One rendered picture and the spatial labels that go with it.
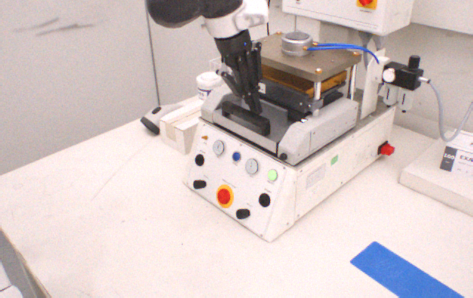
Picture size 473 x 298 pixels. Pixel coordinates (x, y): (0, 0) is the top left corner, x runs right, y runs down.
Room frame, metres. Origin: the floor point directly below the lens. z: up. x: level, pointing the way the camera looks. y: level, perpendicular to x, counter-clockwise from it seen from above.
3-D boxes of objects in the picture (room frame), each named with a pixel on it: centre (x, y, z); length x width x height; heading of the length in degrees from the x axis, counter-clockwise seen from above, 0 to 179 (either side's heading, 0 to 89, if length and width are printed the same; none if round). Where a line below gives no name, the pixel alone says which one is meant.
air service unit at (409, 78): (0.94, -0.39, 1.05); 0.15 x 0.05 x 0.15; 43
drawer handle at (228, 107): (0.89, -0.01, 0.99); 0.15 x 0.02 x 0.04; 43
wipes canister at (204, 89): (1.38, 0.11, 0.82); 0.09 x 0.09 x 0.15
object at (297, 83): (1.01, -0.15, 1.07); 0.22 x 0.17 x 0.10; 43
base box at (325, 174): (1.00, -0.15, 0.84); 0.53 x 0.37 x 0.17; 133
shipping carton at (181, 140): (1.20, 0.16, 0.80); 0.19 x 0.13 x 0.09; 134
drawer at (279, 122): (0.98, -0.11, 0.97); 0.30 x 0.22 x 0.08; 133
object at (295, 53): (1.02, -0.18, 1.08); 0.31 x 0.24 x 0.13; 43
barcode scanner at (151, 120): (1.29, 0.25, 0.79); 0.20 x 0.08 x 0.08; 134
